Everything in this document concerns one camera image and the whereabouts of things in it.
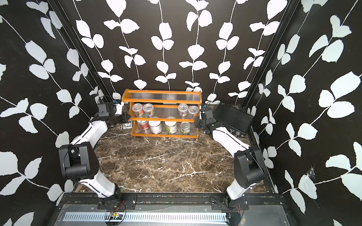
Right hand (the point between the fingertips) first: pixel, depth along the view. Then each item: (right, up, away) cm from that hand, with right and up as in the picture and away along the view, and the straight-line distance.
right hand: (196, 116), depth 91 cm
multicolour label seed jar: (-8, -8, +8) cm, 14 cm away
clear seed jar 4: (-3, +4, -2) cm, 5 cm away
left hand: (-44, +2, +1) cm, 45 cm away
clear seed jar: (-38, +5, 0) cm, 39 cm away
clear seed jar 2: (-32, +5, -1) cm, 32 cm away
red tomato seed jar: (-38, -7, +9) cm, 40 cm away
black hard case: (+32, -2, +17) cm, 36 cm away
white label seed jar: (-28, -7, +4) cm, 29 cm away
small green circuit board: (-43, -52, -19) cm, 70 cm away
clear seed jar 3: (-9, +4, 0) cm, 10 cm away
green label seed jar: (-17, -7, +5) cm, 20 cm away
